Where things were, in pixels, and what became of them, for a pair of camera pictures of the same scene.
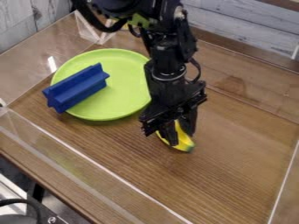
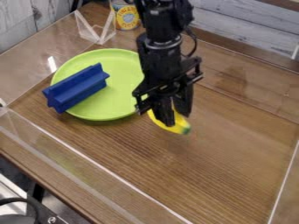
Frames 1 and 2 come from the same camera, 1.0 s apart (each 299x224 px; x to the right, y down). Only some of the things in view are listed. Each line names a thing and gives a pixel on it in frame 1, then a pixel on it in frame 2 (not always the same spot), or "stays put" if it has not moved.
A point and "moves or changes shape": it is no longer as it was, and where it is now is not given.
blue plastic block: (75, 87) stays put
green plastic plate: (126, 95) stays put
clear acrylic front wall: (91, 187) stays put
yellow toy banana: (184, 143) moves or changes shape
